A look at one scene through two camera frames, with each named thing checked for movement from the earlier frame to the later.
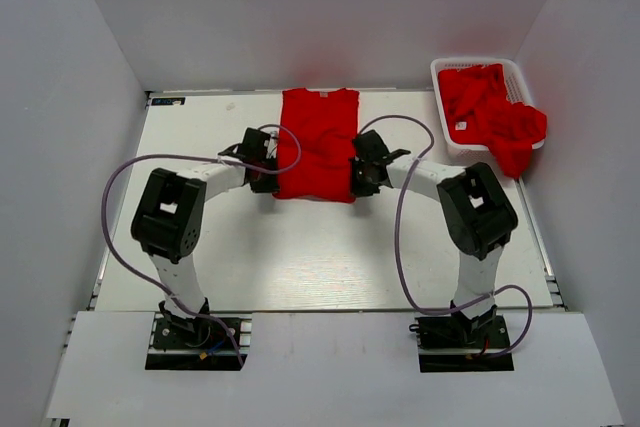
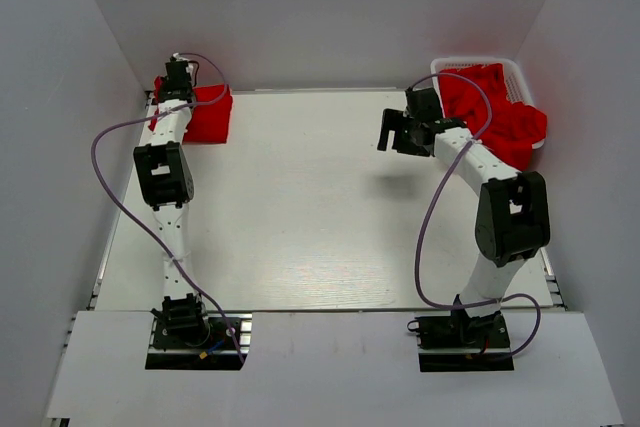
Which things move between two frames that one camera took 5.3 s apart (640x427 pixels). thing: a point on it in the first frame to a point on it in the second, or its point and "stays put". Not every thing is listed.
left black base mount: (202, 342) stays put
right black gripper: (356, 188) to (392, 118)
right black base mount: (448, 344) stays put
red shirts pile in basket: (478, 111) stays put
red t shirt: (325, 123) to (209, 117)
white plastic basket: (516, 89) stays put
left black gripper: (270, 187) to (164, 84)
